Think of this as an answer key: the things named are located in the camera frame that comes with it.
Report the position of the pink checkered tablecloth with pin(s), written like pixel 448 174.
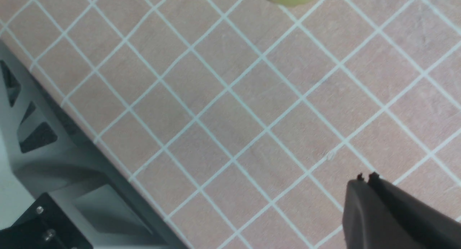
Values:
pixel 241 121

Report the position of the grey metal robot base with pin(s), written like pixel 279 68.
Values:
pixel 58 191

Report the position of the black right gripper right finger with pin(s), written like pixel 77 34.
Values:
pixel 427 226

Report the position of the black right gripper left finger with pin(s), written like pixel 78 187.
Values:
pixel 368 223

